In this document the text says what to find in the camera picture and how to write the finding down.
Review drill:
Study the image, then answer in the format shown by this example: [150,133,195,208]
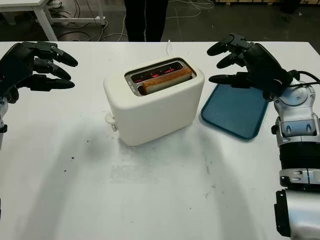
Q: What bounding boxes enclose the white desk frame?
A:
[0,0,107,42]

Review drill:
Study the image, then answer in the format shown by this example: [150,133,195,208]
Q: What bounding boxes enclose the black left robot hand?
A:
[0,41,79,105]

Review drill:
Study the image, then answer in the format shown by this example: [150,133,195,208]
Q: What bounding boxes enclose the cream two-slot toaster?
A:
[103,56,206,147]

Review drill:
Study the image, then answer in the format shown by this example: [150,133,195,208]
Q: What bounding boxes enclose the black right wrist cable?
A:
[287,70,320,87]

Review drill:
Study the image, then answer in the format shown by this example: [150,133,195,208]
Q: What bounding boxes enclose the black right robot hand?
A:
[206,33,301,102]

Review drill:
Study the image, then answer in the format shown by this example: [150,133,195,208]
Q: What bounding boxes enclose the person in black trousers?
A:
[124,0,168,43]

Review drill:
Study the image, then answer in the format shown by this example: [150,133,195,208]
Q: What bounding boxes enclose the slice of toast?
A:
[142,66,194,95]

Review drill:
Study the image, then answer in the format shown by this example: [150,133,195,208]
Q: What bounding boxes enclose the blue plastic tray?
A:
[200,83,270,142]

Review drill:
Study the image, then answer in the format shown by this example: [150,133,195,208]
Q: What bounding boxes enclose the dark coiled floor cable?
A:
[57,24,108,42]

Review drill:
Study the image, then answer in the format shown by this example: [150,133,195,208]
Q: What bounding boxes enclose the white floor cable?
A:
[99,0,216,42]

